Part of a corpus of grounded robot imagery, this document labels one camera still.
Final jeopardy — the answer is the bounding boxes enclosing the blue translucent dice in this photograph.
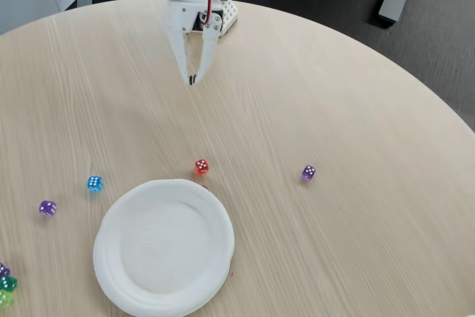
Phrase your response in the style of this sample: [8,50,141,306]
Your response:
[87,175,104,193]

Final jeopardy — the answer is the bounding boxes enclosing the white paper plate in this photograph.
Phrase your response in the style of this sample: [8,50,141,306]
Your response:
[92,178,236,317]

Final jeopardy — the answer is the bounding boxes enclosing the dark green translucent dice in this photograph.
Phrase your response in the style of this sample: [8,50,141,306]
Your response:
[0,275,19,292]

